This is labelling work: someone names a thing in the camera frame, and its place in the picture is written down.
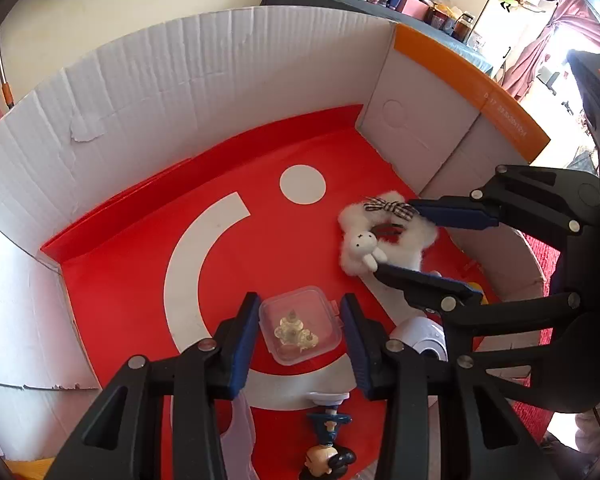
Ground red knitted mat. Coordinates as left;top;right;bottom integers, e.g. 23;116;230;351
527;240;561;346

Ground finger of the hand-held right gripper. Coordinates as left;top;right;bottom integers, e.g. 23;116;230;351
407;164;600;254
375;262;600;413

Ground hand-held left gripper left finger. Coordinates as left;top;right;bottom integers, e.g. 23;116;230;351
45;291;262;480

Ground white wardrobe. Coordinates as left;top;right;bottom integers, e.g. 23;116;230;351
472;0;566;76

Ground yellow rubber toy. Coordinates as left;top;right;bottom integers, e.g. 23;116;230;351
462;280;490;306

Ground silver mop pole orange ends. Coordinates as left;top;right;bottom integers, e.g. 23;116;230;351
0;35;16;111

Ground small white bunny clip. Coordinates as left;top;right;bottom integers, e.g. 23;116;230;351
347;230;388;271

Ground black-haired blue figurine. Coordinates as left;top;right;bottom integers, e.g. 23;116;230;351
300;391;358;480

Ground pink curtain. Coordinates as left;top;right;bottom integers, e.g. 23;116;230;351
500;0;588;101

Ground orange and white cardboard box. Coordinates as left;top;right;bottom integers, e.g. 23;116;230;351
0;6;552;480

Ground white fluffy star hair clip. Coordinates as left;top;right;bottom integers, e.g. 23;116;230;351
337;191;439;277

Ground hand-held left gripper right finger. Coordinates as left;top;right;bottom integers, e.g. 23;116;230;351
340;293;561;480

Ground small clear plastic box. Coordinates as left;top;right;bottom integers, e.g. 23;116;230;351
259;286;342;366

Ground pink toy camera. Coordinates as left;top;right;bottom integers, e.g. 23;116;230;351
392;316;448;361

